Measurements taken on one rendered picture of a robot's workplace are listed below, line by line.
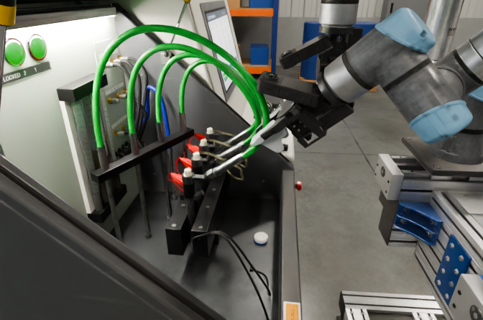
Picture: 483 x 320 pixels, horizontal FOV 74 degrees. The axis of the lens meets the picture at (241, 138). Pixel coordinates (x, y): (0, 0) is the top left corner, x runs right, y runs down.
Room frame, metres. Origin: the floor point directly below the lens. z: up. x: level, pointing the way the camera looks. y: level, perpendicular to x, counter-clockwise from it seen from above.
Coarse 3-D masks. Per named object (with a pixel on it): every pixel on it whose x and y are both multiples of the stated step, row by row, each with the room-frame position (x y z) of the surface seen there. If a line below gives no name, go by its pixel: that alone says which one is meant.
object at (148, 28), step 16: (128, 32) 0.63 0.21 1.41; (144, 32) 0.63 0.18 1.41; (176, 32) 0.62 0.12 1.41; (192, 32) 0.62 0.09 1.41; (112, 48) 0.64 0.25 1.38; (240, 64) 0.61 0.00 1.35; (96, 80) 0.65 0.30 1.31; (96, 96) 0.65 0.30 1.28; (96, 112) 0.65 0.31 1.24; (96, 128) 0.65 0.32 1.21
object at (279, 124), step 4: (288, 112) 0.55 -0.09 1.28; (284, 116) 0.54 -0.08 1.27; (288, 116) 0.55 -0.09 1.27; (276, 120) 0.56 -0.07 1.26; (280, 120) 0.54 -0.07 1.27; (284, 120) 0.54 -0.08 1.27; (276, 124) 0.54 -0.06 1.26; (280, 124) 0.54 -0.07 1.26; (284, 124) 0.54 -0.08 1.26; (268, 128) 0.56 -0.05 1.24; (272, 128) 0.54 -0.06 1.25; (276, 128) 0.54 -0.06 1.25; (280, 128) 0.54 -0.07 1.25; (264, 132) 0.56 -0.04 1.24; (268, 132) 0.55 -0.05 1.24; (272, 132) 0.55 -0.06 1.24; (276, 132) 0.54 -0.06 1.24; (260, 136) 0.57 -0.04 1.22; (264, 136) 0.56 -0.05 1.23; (268, 136) 0.56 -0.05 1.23
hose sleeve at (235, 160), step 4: (236, 156) 0.61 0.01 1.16; (240, 156) 0.61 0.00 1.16; (228, 160) 0.62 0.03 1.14; (232, 160) 0.61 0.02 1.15; (236, 160) 0.61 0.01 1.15; (240, 160) 0.60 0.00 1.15; (220, 164) 0.62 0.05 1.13; (224, 164) 0.61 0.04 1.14; (228, 164) 0.61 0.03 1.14; (232, 164) 0.61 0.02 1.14; (236, 164) 0.61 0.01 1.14; (216, 168) 0.61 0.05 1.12; (220, 168) 0.61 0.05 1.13; (224, 168) 0.61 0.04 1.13; (228, 168) 0.61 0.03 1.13; (216, 172) 0.61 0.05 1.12; (220, 172) 0.61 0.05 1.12
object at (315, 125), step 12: (324, 84) 0.52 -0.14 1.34; (324, 96) 0.54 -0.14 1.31; (288, 108) 0.55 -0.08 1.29; (300, 108) 0.54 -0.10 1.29; (312, 108) 0.55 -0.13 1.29; (324, 108) 0.54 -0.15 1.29; (336, 108) 0.53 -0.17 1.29; (348, 108) 0.52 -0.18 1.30; (288, 120) 0.54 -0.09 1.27; (300, 120) 0.54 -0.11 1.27; (312, 120) 0.53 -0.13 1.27; (324, 120) 0.54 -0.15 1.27; (336, 120) 0.53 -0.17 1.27; (300, 132) 0.55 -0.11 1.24; (324, 132) 0.53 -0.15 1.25; (300, 144) 0.55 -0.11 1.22
